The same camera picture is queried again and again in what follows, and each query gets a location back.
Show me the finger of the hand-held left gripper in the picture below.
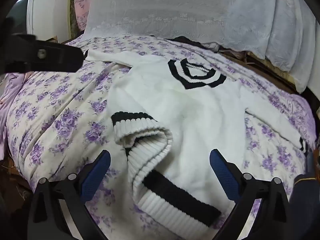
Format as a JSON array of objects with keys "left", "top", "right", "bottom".
[{"left": 5, "top": 34, "right": 85, "bottom": 73}]

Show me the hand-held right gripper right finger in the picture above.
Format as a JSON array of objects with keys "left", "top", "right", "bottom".
[{"left": 209, "top": 149, "right": 295, "bottom": 240}]

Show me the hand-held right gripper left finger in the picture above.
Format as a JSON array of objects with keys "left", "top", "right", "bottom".
[{"left": 26, "top": 149, "right": 112, "bottom": 240}]

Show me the white black-striped knit sweater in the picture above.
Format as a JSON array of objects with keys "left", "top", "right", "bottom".
[{"left": 85, "top": 47, "right": 310, "bottom": 228}]

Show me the white door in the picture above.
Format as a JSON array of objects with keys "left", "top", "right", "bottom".
[{"left": 25, "top": 0, "right": 60, "bottom": 43}]

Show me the purple floral bedsheet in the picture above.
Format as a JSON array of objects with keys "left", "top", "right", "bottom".
[{"left": 5, "top": 35, "right": 318, "bottom": 240}]

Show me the lilac cloth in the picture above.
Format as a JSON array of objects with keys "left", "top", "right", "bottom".
[{"left": 0, "top": 71, "right": 33, "bottom": 160}]

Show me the pink floral pillow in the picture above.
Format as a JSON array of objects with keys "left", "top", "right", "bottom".
[{"left": 74, "top": 0, "right": 95, "bottom": 30}]

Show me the dark blue cloth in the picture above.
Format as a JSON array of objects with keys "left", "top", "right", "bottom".
[{"left": 290, "top": 135, "right": 320, "bottom": 240}]

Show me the mauve satin cloth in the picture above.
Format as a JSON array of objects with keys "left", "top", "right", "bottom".
[{"left": 202, "top": 41, "right": 220, "bottom": 52}]

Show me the white lace cover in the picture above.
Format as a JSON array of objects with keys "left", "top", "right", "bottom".
[{"left": 84, "top": 0, "right": 318, "bottom": 93}]

